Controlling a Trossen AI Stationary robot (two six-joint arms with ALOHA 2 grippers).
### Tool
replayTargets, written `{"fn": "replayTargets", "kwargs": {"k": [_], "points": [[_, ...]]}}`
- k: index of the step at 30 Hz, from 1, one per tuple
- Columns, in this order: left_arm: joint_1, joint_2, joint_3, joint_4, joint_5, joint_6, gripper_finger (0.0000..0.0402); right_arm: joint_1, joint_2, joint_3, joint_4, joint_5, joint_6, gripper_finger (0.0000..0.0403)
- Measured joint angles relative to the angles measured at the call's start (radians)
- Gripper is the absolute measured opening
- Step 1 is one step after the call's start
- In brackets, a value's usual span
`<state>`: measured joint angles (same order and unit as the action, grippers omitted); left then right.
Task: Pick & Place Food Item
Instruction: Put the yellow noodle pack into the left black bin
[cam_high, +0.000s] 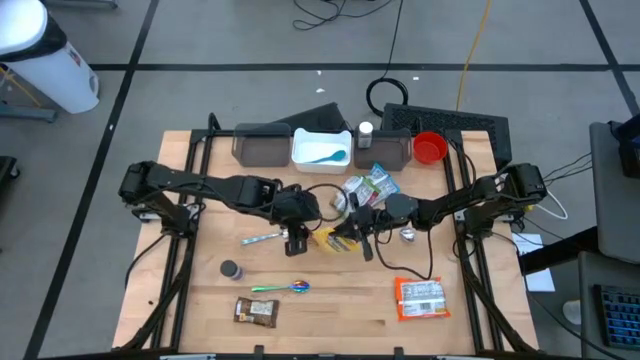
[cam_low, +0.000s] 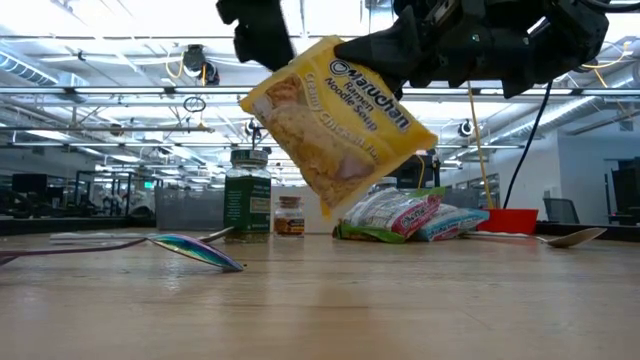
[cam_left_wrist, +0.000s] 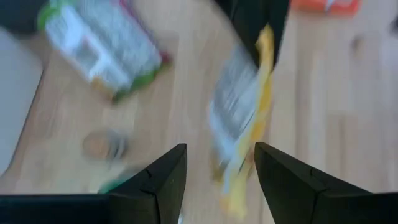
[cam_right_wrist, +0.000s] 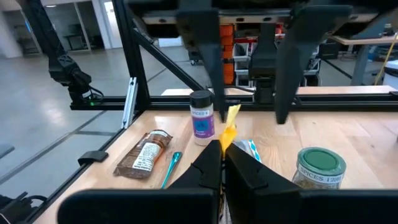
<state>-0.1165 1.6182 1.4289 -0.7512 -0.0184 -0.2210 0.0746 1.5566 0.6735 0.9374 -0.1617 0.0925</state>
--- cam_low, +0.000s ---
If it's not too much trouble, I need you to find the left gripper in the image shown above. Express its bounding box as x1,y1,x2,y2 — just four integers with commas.
215,0,296,72

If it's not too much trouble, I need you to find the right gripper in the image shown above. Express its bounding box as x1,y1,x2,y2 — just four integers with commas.
333,0,556,99

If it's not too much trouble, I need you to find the yellow Maruchan ramen packet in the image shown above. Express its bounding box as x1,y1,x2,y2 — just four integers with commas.
238,34,440,219

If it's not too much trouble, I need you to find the white-capped white-label spice jar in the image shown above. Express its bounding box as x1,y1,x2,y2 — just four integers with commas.
372,176,400,196

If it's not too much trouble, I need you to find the green and pink ramen packet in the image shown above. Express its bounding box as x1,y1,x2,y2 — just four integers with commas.
332,187,447,245

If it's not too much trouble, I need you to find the green-label glass spice jar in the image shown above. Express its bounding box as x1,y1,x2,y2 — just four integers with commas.
222,148,273,245

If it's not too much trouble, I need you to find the silver metal spoon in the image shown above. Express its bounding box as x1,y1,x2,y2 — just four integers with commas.
49,226,235,246
464,227,609,250

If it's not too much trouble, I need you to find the blue-edged ramen packet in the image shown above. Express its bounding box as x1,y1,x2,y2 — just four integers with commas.
414,203,490,243

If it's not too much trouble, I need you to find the small cork-topped spice jar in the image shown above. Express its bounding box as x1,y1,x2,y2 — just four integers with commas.
273,195,306,238

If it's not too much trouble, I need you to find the red plastic bowl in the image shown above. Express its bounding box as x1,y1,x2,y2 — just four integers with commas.
477,208,540,236

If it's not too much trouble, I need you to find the grey mesh office chair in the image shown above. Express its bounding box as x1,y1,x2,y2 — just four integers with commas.
543,198,581,225

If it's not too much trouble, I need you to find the rainbow iridescent metal spoon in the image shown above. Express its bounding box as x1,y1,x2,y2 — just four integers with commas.
0,233,245,274

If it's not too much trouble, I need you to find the long black arm cable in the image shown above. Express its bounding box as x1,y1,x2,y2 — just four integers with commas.
502,79,554,210

